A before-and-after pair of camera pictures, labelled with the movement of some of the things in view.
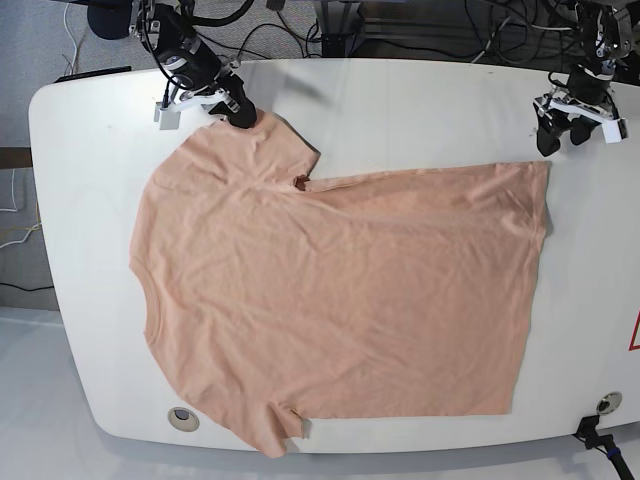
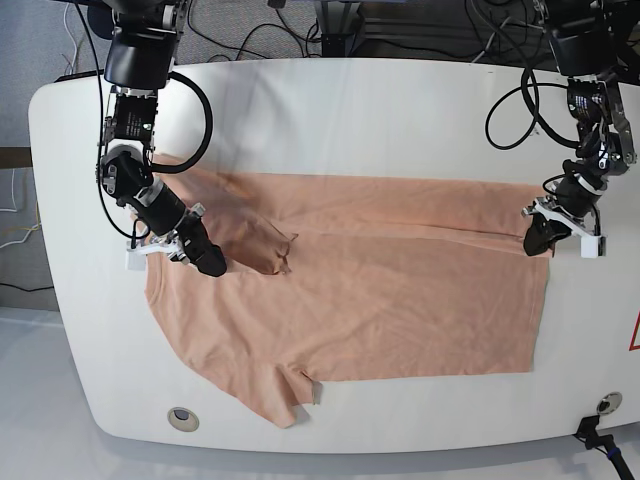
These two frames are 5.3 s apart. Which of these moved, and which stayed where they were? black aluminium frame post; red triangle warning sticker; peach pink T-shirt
Moved: peach pink T-shirt
Stayed: red triangle warning sticker; black aluminium frame post
